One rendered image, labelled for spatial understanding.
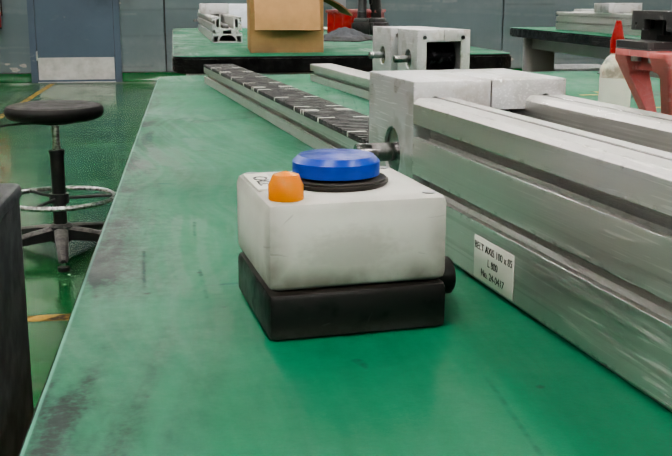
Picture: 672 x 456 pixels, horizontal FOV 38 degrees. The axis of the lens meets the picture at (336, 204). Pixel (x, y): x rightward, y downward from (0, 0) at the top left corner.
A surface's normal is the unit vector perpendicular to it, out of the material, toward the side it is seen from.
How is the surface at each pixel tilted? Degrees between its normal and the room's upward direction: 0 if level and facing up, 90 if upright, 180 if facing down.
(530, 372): 0
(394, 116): 90
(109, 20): 90
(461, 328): 0
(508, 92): 90
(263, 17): 68
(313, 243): 90
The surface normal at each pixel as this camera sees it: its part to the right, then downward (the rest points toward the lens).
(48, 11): 0.15, 0.20
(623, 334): -0.97, 0.05
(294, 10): 0.11, -0.25
